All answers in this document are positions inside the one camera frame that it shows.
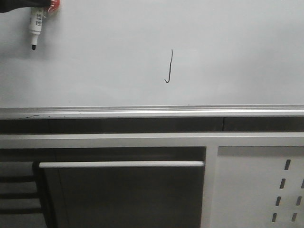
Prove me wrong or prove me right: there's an aluminium whiteboard marker tray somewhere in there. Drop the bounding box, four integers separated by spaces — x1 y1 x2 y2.
0 104 304 120

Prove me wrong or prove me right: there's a white metal frame stand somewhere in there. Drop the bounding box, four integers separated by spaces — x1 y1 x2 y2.
0 133 304 228

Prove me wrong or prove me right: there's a dark panel with white bar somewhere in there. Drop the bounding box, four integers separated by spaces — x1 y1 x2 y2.
39 161 204 228

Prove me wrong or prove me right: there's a large whiteboard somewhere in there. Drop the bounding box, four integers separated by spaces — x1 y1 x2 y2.
0 0 304 108

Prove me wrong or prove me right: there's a white perforated metal panel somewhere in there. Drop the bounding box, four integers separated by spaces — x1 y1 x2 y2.
211 147 304 228

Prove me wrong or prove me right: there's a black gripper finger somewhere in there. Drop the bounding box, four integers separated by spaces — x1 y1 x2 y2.
0 0 51 13

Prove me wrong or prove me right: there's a white whiteboard marker pen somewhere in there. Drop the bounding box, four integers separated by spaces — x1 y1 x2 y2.
29 8 45 50

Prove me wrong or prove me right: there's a red round magnet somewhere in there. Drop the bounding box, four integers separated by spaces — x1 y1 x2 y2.
43 0 61 18

